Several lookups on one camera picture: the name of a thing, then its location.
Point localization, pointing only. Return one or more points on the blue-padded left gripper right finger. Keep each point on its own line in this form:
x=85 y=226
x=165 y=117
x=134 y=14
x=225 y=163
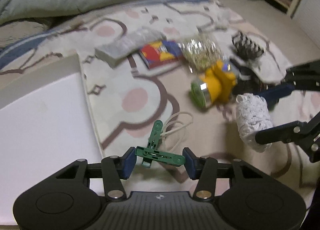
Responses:
x=204 y=170

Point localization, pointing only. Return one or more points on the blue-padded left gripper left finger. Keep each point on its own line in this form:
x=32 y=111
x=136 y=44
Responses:
x=114 y=169

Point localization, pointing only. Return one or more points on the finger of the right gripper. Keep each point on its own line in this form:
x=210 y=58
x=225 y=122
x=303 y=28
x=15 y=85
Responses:
x=303 y=77
x=303 y=134

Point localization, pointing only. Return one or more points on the green plastic clothespin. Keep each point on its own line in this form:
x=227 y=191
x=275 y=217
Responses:
x=151 y=153

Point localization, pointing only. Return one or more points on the white lace roll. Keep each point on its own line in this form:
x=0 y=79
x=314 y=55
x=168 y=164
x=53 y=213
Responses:
x=252 y=116

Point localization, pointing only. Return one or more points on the yellow headlamp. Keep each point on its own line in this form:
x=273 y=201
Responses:
x=215 y=85

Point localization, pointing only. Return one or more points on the grey packet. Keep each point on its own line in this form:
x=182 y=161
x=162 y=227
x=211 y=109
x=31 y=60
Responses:
x=115 y=52

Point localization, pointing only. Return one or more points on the black claw hair clip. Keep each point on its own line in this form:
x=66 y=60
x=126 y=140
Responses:
x=246 y=48

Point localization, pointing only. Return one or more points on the white storage box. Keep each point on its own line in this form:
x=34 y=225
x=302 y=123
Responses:
x=45 y=125

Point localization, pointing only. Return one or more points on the cartoon print blanket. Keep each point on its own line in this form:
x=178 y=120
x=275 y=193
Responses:
x=127 y=99

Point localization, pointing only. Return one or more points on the red blue yellow booklet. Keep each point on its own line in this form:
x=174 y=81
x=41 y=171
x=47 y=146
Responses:
x=160 y=53

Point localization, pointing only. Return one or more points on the bag of beige hair ties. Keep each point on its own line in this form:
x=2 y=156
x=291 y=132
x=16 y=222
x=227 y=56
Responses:
x=200 y=51

